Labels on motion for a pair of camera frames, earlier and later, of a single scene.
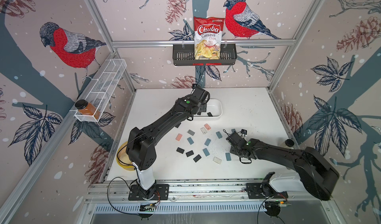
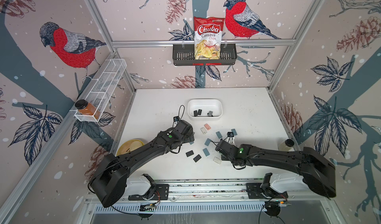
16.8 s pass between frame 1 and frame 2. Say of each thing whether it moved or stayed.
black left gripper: moved
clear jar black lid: stayed
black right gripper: moved
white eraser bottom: stayed
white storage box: stayed
